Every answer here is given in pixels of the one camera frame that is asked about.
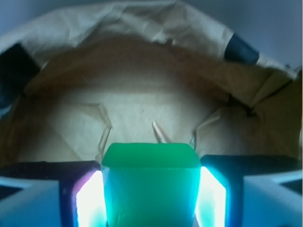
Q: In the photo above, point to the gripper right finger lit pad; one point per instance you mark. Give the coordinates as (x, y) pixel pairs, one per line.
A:
(250, 191)

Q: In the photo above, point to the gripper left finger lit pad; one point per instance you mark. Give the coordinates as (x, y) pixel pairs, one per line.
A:
(52, 194)

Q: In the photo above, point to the green rectangular block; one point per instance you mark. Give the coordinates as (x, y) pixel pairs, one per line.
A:
(150, 185)

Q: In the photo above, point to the brown paper bag bin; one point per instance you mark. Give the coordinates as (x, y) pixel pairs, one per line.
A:
(84, 77)

